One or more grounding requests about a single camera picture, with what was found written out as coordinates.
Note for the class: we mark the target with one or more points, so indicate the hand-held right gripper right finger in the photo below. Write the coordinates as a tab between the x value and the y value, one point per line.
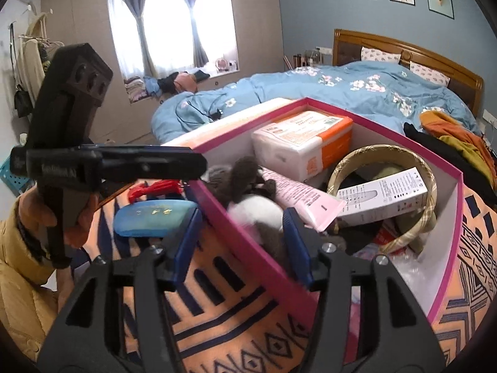
297	248

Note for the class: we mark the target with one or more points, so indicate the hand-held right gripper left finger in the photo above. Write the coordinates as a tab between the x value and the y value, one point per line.
182	241

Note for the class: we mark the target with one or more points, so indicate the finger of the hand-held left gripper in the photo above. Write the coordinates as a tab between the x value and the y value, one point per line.
155	163

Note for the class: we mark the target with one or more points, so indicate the red plastic toy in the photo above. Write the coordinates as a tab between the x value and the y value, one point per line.
151	190

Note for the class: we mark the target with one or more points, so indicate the blue oval case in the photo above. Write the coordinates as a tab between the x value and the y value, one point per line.
151	217

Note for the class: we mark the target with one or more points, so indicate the pink cardboard box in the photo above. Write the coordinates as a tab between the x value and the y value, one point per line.
268	279

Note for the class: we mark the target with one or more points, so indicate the grey white plush toy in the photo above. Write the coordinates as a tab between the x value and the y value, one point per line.
252	209

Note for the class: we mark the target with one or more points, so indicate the person's left forearm yellow sleeve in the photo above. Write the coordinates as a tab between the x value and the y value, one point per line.
19	299

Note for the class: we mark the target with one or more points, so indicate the person's left hand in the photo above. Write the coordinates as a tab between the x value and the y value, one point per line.
33	217

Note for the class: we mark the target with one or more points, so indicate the black bag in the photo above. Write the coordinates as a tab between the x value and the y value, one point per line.
23	101

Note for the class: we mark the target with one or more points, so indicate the clothes rack with garments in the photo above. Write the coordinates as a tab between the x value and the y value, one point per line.
33	62

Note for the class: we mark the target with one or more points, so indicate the pink tube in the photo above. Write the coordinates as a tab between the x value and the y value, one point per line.
306	198

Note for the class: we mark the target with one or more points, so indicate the folded striped clothes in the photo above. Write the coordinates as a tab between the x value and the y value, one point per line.
134	89

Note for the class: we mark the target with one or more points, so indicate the pile of dark clothes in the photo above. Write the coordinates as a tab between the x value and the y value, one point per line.
182	81

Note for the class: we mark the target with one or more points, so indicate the orange navy patterned blanket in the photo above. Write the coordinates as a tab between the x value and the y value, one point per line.
233	318

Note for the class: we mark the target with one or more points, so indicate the blue plastic basket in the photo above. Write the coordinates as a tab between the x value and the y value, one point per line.
13	178

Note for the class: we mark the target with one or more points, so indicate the white carton box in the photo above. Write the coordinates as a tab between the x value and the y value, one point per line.
388	194

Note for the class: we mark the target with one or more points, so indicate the orange white tissue pack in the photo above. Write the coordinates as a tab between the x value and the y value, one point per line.
299	140

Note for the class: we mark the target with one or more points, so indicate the window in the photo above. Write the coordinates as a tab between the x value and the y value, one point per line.
163	31

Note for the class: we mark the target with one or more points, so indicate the pink desk fan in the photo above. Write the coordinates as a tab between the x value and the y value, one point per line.
222	65

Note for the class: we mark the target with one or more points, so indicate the clear plastic bag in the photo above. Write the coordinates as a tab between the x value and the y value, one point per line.
415	276

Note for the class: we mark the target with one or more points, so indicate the beige plaid headband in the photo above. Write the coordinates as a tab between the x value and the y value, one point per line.
372	150

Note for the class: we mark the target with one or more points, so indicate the blue floral duvet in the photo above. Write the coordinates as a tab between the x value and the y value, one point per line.
310	85

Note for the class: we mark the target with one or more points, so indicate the black cloth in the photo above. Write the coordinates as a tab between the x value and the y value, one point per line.
446	159

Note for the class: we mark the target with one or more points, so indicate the bottles on nightstand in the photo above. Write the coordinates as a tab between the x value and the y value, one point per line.
306	60

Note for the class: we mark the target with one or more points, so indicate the mustard orange clothes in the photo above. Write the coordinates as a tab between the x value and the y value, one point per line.
462	140

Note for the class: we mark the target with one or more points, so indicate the white dotted pillow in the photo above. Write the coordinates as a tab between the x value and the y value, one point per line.
429	74
378	55

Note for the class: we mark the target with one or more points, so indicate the wooden headboard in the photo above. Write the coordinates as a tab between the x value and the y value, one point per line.
388	42

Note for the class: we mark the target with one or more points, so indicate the white wall socket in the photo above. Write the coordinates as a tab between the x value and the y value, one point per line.
324	50
489	117

